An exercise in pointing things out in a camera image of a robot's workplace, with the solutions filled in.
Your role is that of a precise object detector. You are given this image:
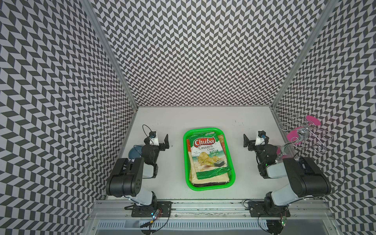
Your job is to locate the green red Chuba bag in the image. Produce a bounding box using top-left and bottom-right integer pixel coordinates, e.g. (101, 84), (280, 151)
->
(188, 131), (233, 180)

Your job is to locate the red orange snack bag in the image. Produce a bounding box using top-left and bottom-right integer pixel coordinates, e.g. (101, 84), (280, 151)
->
(186, 133), (228, 184)

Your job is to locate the green plastic basket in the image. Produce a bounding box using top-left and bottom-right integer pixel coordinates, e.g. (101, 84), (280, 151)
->
(183, 127), (236, 191)

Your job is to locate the brown dark snack bag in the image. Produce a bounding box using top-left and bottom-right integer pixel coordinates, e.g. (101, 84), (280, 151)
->
(192, 182), (229, 188)

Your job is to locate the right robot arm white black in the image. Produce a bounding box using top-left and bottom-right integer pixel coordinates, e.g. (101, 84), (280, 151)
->
(243, 131), (332, 217)

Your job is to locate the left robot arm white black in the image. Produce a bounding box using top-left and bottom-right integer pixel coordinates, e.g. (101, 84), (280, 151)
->
(106, 131), (169, 208)

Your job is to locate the blue bowl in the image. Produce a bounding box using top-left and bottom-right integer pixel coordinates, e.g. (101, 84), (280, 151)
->
(128, 145), (142, 160)

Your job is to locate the chrome pink cup stand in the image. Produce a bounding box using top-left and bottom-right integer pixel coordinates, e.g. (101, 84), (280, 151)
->
(276, 113), (334, 163)

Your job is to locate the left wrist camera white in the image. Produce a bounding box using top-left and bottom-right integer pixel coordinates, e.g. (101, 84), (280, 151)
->
(148, 131), (159, 146)

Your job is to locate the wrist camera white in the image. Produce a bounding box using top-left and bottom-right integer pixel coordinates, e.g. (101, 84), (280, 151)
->
(148, 131), (159, 146)
(255, 130), (269, 146)

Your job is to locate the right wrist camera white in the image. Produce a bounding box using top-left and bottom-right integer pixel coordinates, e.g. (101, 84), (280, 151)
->
(255, 130), (269, 146)

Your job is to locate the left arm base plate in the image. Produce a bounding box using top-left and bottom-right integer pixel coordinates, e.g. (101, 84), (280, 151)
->
(131, 201), (172, 218)

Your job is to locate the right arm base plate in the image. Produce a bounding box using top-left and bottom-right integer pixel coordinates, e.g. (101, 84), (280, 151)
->
(247, 201), (291, 218)

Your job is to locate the aluminium front rail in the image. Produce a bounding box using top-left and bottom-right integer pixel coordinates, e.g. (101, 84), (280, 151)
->
(88, 199), (334, 220)

